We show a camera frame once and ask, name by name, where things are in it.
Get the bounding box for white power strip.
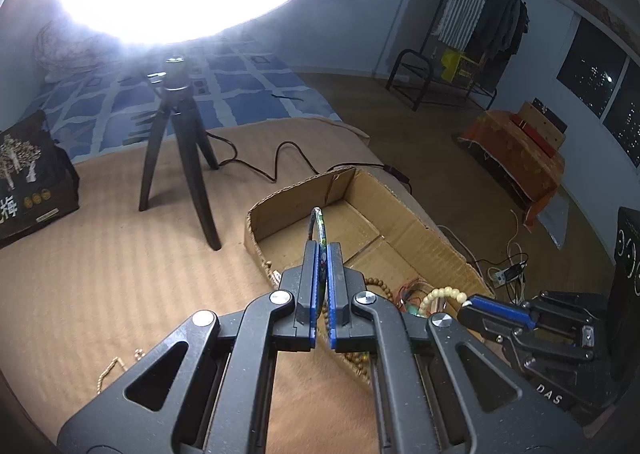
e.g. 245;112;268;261
492;266;529;285

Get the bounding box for tan board box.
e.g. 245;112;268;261
512;98;569;150

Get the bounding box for blue patterned bed sheet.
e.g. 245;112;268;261
0;36;347;165

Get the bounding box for dark hanging clothes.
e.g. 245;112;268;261
467;0;530;80

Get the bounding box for long white bead necklace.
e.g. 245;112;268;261
94;348;147;398

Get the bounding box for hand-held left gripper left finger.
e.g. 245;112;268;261
57;240;321;454

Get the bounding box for yellow box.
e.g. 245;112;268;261
439;47;481;85

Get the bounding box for folded floral quilt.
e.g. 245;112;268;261
32;18;127;75

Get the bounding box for grey floor mat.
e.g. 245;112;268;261
537;188;574;250

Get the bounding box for green pendant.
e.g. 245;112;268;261
394;278;434;317

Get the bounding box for white bead bracelet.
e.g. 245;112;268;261
418;286;471;319

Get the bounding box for orange cloth covered bench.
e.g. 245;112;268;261
452;108;566;233

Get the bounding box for black tripod stand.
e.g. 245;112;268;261
138;55;223;251

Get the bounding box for dark window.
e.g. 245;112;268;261
554;14;640;161

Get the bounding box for white floor cable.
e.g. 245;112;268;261
504;208;532;305

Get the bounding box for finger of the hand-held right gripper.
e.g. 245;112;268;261
469;295;538;331
457;305;517;346

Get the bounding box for brown wooden bead necklace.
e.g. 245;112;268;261
266;261;402;385

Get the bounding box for black printed snack bag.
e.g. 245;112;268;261
0;110;81;250

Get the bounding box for cardboard box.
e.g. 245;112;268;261
244;167;497;385

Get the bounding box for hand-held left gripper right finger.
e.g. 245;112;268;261
326;243;589;454

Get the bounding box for dark bangle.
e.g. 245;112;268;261
307;206;331;285

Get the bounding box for black ring light cable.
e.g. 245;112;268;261
204;131;417;195

